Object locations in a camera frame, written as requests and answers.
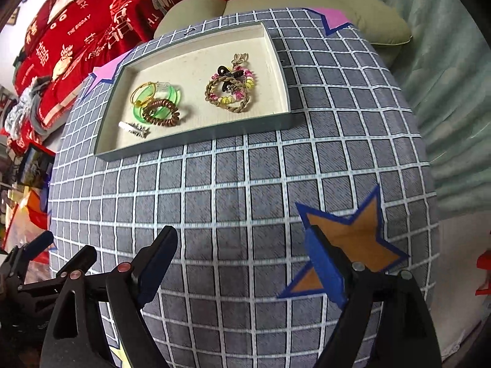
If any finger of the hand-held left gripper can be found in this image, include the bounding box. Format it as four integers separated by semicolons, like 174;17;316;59
55;245;98;281
15;231;55;266

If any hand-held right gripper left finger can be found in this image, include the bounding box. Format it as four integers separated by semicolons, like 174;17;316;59
40;225;179;368

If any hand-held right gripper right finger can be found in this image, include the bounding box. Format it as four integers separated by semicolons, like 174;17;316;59
305;225;442;368

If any silver hair clip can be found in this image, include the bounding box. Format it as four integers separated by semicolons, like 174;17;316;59
118;121;151;139

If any brown spiral hair tie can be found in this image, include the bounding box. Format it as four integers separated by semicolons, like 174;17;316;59
143;99;181;127

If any gold thin hair tie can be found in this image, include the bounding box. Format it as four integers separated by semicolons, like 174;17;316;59
132;81;158;108

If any green plastic bangle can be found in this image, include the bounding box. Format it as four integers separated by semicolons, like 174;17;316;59
132;84;183;123

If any beige braided hair tie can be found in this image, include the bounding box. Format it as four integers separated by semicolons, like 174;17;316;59
205;72;254;113

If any pink yellow spiral hair tie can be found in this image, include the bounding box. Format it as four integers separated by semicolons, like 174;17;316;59
218;67;257;104

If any cream cardboard tray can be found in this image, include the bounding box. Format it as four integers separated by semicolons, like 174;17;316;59
94;22;295;162

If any black hair clip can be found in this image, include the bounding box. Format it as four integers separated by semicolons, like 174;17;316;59
217;66;246;85

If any beige leaf hair clip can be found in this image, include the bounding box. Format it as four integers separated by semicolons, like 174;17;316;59
229;52;250;70

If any orange bag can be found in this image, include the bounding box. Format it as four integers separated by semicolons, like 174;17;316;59
8;190;52;238

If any orange star sticker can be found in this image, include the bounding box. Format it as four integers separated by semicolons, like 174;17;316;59
277;184;410;300

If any dark box with red edge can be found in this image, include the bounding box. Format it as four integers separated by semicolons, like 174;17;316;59
17;144;56;188

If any yellow star sticker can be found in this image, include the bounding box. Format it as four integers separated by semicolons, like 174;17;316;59
109;343;127;368

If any grey checked tablecloth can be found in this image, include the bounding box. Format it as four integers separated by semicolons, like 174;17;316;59
46;8;440;368

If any grey white cloth pile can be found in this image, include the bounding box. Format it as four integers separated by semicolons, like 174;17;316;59
4;79;50;139

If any red object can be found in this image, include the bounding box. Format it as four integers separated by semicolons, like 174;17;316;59
476;230;491;296

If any pink star sticker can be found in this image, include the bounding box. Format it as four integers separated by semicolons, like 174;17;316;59
305;7;354;37
89;52;129;85

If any mint green cloth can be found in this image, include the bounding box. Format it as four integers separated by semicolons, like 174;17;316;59
338;0;491;215

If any red printed blanket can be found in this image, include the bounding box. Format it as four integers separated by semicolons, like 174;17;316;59
6;0;200;154

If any pale green sofa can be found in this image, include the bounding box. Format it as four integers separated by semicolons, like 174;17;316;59
153;0;413;66

